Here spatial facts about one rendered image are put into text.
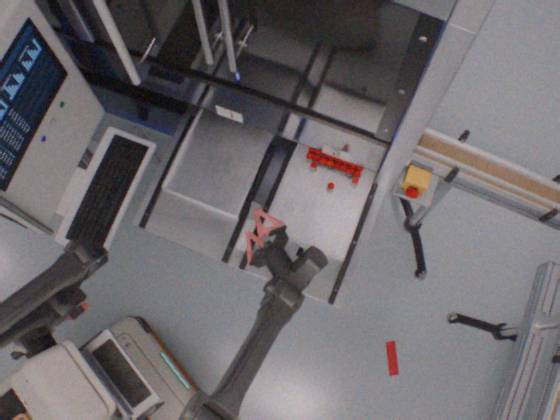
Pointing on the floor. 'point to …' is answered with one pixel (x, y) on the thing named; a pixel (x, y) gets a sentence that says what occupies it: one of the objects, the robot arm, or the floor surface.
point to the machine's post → (433, 84)
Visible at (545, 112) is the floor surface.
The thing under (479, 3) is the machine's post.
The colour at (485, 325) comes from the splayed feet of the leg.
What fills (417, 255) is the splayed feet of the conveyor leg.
